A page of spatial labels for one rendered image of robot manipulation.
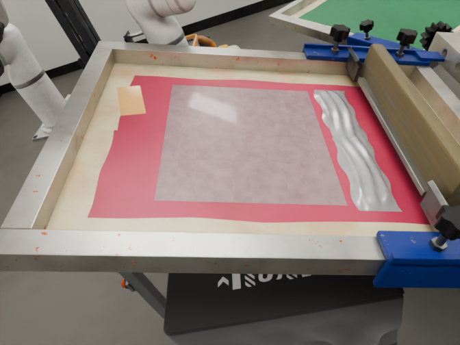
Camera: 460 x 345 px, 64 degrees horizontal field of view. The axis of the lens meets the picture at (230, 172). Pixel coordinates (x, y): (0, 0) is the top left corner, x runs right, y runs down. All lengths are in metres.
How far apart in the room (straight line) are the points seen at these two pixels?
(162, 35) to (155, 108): 0.27
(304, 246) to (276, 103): 0.39
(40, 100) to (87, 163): 0.60
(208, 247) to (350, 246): 0.18
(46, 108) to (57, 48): 3.95
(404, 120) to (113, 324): 1.80
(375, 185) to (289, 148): 0.16
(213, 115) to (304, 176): 0.23
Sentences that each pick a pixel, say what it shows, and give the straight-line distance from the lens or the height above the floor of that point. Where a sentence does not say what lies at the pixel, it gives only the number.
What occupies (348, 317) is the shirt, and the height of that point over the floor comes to 0.89.
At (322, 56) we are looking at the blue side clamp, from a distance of 0.93.
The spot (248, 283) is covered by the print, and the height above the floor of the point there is 0.95.
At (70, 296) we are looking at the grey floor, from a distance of 2.44.
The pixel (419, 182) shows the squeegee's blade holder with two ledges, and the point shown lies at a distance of 0.64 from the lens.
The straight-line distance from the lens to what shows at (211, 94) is 0.80.
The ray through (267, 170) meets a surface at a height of 1.22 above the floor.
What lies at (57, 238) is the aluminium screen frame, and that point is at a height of 1.35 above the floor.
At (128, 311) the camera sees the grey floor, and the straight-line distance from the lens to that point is 2.15.
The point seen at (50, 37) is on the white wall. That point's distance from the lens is 5.12.
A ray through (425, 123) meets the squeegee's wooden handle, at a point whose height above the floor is 1.22.
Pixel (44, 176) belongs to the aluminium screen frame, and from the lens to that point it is 0.59.
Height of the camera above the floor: 1.65
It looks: 42 degrees down
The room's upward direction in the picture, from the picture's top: 23 degrees counter-clockwise
